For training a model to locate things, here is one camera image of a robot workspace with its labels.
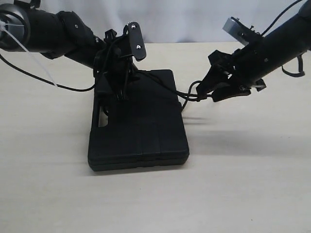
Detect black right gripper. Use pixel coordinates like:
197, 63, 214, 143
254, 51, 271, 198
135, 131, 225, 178
196, 41, 267, 102

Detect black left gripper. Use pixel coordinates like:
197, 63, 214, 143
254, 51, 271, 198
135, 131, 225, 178
93, 29, 133, 101

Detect black frayed cord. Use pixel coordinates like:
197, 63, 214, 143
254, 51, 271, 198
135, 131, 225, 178
138, 70, 214, 112

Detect black plastic carrying case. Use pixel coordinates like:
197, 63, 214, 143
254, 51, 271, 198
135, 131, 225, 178
87, 69, 190, 171

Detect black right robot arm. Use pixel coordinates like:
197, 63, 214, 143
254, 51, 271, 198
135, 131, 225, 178
196, 0, 311, 102

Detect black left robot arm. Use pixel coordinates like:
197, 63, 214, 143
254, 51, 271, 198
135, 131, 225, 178
0, 0, 146, 100

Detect white zip tie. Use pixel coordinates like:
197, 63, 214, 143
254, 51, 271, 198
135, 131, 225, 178
0, 20, 59, 88

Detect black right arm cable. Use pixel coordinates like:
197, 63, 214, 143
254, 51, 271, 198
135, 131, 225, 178
261, 0, 308, 34

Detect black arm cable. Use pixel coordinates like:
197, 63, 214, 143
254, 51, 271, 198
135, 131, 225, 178
261, 0, 308, 34
0, 52, 98, 92

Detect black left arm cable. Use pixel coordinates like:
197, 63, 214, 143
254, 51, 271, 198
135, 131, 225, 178
0, 52, 98, 92

